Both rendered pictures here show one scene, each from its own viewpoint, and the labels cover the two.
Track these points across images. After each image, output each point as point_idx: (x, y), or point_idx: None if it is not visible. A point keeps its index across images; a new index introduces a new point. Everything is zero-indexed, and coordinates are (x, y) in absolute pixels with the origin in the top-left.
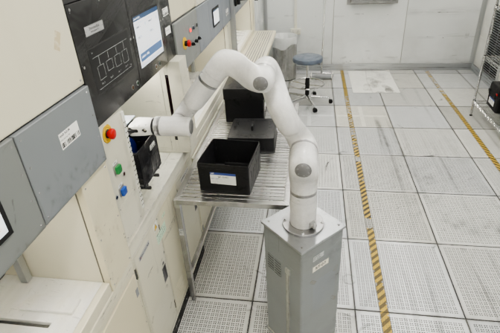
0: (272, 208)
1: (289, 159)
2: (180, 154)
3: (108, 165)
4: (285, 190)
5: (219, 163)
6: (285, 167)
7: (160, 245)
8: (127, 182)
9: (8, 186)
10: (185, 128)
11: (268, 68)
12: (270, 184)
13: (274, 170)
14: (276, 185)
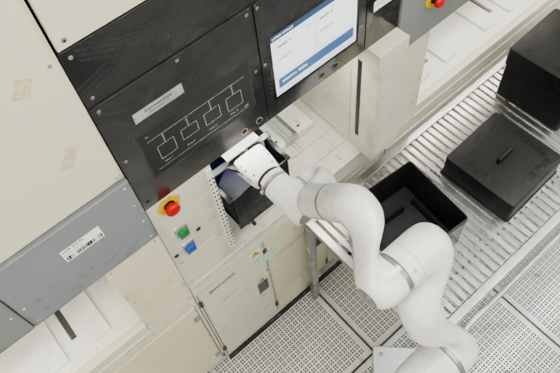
0: None
1: (402, 364)
2: (355, 153)
3: (164, 233)
4: (452, 315)
5: (408, 189)
6: (493, 267)
7: (260, 266)
8: (204, 234)
9: None
10: (293, 220)
11: (396, 284)
12: None
13: (472, 261)
14: (448, 295)
